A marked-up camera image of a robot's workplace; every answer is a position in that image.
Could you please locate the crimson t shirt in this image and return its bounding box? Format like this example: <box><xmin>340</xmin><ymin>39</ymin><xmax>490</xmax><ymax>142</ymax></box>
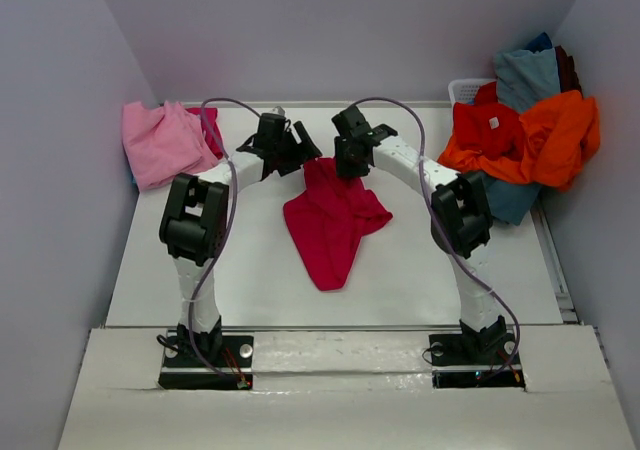
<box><xmin>283</xmin><ymin>158</ymin><xmax>393</xmax><ymax>292</ymax></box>

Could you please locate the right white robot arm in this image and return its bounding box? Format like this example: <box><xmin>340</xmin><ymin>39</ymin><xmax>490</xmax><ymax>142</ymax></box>
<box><xmin>332</xmin><ymin>105</ymin><xmax>508</xmax><ymax>367</ymax></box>

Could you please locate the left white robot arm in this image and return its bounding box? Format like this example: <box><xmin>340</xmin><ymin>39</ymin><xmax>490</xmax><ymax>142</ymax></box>
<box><xmin>159</xmin><ymin>112</ymin><xmax>322</xmax><ymax>369</ymax></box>

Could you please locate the magenta folded t shirt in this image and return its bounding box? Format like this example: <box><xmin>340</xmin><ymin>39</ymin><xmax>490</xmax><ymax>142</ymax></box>
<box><xmin>186</xmin><ymin>107</ymin><xmax>224</xmax><ymax>159</ymax></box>

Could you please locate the pink folded t shirt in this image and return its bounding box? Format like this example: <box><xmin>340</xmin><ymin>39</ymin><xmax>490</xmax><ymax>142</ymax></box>
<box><xmin>121</xmin><ymin>101</ymin><xmax>221</xmax><ymax>192</ymax></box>

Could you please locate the white plastic basket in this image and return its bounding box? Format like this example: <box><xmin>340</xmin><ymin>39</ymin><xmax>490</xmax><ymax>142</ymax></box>
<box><xmin>448</xmin><ymin>78</ymin><xmax>495</xmax><ymax>106</ymax></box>

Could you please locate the red t shirt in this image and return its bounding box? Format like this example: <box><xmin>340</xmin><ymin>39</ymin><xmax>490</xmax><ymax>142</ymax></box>
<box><xmin>453</xmin><ymin>82</ymin><xmax>524</xmax><ymax>161</ymax></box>

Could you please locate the light blue t shirt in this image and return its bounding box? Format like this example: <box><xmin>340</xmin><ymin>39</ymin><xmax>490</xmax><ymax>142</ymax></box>
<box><xmin>493</xmin><ymin>48</ymin><xmax>561</xmax><ymax>114</ymax></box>

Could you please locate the orange t shirt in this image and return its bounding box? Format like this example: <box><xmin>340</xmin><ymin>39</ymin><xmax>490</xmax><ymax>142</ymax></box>
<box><xmin>438</xmin><ymin>91</ymin><xmax>601</xmax><ymax>191</ymax></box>

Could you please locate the royal blue t shirt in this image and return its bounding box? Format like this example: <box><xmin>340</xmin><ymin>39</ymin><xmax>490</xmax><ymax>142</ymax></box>
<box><xmin>525</xmin><ymin>32</ymin><xmax>554</xmax><ymax>53</ymax></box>

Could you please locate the dark maroon t shirt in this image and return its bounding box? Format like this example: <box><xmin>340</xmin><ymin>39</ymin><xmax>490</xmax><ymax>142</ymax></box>
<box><xmin>555</xmin><ymin>46</ymin><xmax>582</xmax><ymax>93</ymax></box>

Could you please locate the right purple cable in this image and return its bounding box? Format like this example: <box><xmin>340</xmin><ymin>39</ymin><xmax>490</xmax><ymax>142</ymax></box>
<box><xmin>349</xmin><ymin>96</ymin><xmax>524</xmax><ymax>386</ymax></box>

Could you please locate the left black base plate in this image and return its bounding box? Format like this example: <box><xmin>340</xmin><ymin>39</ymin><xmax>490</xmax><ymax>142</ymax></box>
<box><xmin>156</xmin><ymin>330</ymin><xmax>254</xmax><ymax>391</ymax></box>

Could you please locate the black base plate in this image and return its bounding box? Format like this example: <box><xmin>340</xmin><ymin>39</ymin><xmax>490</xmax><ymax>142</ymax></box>
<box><xmin>156</xmin><ymin>330</ymin><xmax>254</xmax><ymax>391</ymax></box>
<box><xmin>422</xmin><ymin>333</ymin><xmax>526</xmax><ymax>389</ymax></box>

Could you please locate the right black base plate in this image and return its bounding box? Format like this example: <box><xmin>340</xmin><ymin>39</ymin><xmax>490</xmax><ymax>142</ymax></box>
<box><xmin>422</xmin><ymin>333</ymin><xmax>526</xmax><ymax>389</ymax></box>

